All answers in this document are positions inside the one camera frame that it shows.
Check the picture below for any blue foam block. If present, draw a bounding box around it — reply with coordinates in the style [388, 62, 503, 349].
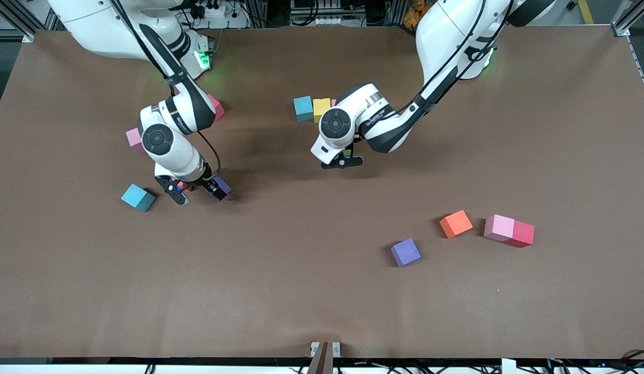
[121, 183, 156, 212]
[294, 96, 314, 123]

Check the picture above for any yellow foam block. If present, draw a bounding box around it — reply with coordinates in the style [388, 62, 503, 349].
[313, 98, 332, 124]

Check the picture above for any red foam block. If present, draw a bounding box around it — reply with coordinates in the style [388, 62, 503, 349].
[504, 220, 535, 248]
[207, 93, 226, 123]

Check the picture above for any white slotted power strip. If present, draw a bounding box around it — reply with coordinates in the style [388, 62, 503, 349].
[291, 0, 353, 26]

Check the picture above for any brown table cover sheet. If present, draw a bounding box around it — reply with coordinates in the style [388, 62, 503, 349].
[0, 26, 644, 359]

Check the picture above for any bag of orange items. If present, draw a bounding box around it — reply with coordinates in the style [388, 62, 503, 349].
[403, 0, 430, 28]

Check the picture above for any white power strip with plugs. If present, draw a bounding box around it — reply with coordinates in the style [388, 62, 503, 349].
[189, 0, 249, 29]

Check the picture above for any brown camera mount with bracket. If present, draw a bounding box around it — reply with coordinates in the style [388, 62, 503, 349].
[307, 341, 341, 374]

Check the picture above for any aluminium frame profile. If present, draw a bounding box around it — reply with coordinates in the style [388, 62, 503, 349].
[0, 0, 57, 43]
[610, 0, 644, 37]

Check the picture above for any silver perforated edge rail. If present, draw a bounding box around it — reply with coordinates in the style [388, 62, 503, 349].
[626, 35, 644, 109]

